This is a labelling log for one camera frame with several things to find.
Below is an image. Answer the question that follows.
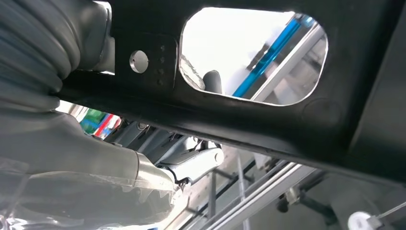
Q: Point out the white round knob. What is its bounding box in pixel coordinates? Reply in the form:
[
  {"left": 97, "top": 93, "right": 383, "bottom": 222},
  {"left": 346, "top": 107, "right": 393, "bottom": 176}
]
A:
[{"left": 347, "top": 211, "right": 383, "bottom": 230}]

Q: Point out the green and red sign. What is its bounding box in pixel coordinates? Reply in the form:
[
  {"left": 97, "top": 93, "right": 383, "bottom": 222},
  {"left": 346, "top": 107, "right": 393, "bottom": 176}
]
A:
[{"left": 79, "top": 108, "right": 122, "bottom": 139}]

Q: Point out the aluminium profile workbench frame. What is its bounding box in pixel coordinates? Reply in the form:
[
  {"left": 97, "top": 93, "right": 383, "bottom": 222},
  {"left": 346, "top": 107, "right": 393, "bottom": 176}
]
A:
[{"left": 165, "top": 23, "right": 406, "bottom": 230}]

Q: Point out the blue metal beam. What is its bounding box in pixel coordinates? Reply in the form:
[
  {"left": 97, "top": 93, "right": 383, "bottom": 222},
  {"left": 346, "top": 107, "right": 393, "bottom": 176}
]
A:
[{"left": 233, "top": 16, "right": 315, "bottom": 98}]

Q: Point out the black frame connector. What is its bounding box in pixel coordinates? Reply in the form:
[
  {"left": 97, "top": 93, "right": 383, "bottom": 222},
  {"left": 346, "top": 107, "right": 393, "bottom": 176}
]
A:
[{"left": 276, "top": 186, "right": 338, "bottom": 224}]

